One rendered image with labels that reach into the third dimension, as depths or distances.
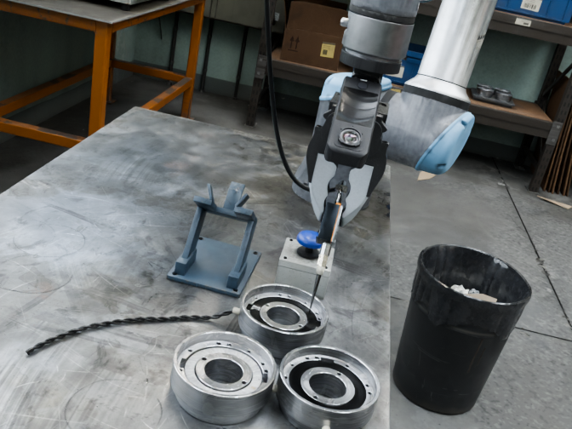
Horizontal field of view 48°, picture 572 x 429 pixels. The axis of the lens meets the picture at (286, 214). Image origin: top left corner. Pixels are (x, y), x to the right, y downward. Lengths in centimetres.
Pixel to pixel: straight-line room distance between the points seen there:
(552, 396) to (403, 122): 149
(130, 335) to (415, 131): 58
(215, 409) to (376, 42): 42
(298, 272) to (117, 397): 31
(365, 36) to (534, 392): 180
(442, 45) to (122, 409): 75
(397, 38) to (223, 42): 406
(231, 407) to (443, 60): 69
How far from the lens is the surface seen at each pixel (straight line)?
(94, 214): 101
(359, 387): 70
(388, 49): 74
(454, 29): 112
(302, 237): 87
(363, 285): 95
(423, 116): 109
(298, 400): 65
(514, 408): 226
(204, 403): 64
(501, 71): 473
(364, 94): 74
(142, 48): 496
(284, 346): 74
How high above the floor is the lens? 125
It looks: 24 degrees down
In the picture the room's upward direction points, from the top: 12 degrees clockwise
